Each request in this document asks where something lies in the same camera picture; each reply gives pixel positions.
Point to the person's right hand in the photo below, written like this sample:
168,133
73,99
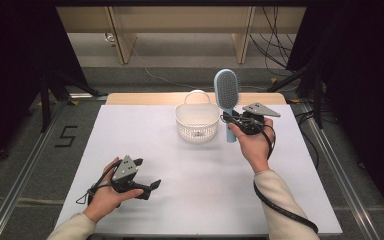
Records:
255,146

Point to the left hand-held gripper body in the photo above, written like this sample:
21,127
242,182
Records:
125,170

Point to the light blue hairbrush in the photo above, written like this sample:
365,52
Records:
226,87

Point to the person's left hand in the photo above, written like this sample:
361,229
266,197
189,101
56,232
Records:
105,198

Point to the white slotted plastic basket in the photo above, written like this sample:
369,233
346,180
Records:
197,116

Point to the metal floor rail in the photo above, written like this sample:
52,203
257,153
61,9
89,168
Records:
338,166
25,170

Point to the light wooden table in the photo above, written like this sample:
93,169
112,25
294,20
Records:
140,98

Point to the beige wooden desk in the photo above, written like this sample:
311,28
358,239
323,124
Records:
180,20

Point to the dark curtain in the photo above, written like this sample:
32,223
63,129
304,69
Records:
363,83
10,66

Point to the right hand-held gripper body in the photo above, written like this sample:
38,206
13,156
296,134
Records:
254,121

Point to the black metal stand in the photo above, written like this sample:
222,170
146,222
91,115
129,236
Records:
45,100
318,100

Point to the white table cover sheet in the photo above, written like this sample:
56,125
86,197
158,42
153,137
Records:
186,186

